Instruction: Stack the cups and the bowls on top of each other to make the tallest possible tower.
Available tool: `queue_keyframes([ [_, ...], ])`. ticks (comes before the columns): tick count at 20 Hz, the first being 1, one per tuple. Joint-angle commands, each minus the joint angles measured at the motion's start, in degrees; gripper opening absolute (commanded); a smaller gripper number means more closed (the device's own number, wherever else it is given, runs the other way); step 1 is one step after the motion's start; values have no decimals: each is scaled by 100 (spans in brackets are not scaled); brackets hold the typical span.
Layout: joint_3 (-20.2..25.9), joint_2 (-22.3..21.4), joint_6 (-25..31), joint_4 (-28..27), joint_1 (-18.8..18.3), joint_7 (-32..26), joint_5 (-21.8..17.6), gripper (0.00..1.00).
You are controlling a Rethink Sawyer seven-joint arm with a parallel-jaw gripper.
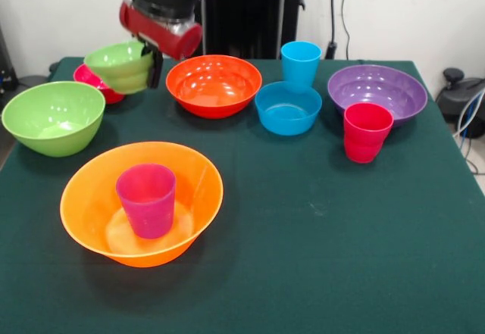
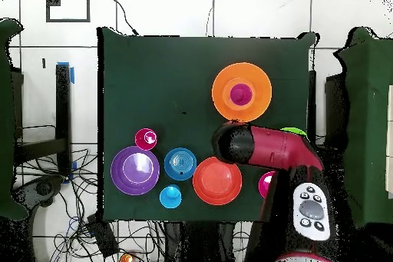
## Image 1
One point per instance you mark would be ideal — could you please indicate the large green bowl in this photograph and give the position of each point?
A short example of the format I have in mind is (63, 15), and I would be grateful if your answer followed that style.
(53, 118)

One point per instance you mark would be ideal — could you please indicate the dark green tablecloth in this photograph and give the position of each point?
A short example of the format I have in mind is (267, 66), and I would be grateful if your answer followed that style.
(322, 216)

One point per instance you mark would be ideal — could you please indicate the pink cup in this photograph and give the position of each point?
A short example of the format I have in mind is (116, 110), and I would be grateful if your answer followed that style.
(365, 137)

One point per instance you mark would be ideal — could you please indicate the blue cup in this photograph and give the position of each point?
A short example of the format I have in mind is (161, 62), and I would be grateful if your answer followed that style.
(301, 65)

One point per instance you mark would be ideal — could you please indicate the blue bowl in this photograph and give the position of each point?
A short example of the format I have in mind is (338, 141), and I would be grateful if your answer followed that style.
(288, 118)

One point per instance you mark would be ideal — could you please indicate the large orange bowl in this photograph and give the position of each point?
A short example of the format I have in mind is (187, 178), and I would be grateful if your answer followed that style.
(87, 205)

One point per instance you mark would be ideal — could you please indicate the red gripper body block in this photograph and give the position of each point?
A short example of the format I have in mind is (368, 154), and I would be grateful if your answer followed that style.
(159, 35)

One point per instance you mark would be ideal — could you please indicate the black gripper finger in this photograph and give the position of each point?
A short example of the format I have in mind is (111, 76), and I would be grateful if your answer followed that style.
(146, 49)
(156, 70)

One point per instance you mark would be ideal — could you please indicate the pink bowl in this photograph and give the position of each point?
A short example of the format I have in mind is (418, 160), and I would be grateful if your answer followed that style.
(89, 80)

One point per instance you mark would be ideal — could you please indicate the red bowl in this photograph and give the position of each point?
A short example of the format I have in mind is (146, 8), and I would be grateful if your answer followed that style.
(212, 91)

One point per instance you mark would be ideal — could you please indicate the purple cup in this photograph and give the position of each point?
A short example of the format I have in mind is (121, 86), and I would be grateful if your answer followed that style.
(148, 209)

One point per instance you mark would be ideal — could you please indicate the small green bowl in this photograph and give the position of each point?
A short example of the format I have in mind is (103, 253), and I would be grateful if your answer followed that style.
(121, 69)

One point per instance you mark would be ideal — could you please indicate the purple bowl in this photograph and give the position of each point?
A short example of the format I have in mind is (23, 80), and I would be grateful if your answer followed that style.
(379, 88)

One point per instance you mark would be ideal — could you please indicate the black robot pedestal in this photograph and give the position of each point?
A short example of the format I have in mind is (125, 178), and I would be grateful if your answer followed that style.
(246, 12)

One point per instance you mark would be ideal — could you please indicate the black equipment box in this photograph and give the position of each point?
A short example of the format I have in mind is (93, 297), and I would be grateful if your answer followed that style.
(5, 65)

